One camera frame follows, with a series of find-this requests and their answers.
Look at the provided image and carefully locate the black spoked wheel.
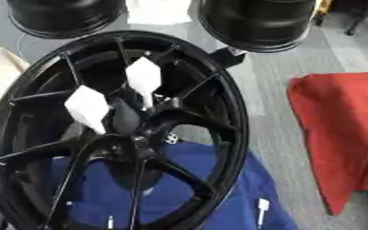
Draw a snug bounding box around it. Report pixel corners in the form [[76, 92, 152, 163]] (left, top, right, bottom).
[[0, 30, 250, 230]]

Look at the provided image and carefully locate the black round wheel rim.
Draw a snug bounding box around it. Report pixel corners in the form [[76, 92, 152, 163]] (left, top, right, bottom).
[[4, 0, 127, 40], [197, 0, 320, 54]]

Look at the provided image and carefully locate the blue cloth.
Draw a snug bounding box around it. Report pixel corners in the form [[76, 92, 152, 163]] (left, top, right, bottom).
[[48, 141, 301, 230]]

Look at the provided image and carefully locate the red cloth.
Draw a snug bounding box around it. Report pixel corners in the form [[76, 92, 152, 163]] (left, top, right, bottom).
[[285, 71, 368, 217]]

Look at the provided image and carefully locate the black chair base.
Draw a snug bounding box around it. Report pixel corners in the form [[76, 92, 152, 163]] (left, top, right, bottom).
[[312, 0, 368, 37]]

